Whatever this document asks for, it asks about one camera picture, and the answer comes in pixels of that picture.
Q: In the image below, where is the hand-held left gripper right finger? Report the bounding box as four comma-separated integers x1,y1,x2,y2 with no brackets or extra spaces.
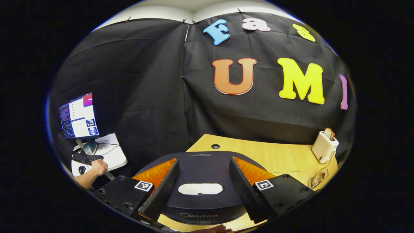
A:
229,156,316,224

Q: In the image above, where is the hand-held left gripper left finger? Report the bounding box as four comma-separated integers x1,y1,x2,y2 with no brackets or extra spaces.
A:
93,158,180,222

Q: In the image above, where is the silver black rice cooker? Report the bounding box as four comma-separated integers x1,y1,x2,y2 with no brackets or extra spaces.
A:
134,151,275,225

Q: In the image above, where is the wooden spoon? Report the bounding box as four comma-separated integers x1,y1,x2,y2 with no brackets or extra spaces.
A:
319,150,337,182

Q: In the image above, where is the clear plastic rice container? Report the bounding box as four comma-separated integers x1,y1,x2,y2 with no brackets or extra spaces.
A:
272,171,311,188

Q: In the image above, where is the white side table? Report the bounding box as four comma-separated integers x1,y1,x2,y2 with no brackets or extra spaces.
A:
71,133,128,182

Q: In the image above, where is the black keyboard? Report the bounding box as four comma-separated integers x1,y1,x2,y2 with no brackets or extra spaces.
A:
72,153,104,165

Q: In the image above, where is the small teal object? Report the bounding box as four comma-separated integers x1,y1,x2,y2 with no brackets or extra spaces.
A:
82,140,98,155

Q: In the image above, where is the white toaster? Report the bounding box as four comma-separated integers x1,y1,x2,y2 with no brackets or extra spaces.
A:
311,130,339,164

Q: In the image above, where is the black backdrop cloth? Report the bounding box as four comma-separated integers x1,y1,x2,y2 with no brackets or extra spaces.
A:
49,12,358,169

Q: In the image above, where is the computer monitor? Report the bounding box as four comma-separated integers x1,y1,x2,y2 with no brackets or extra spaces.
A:
59,92,100,140

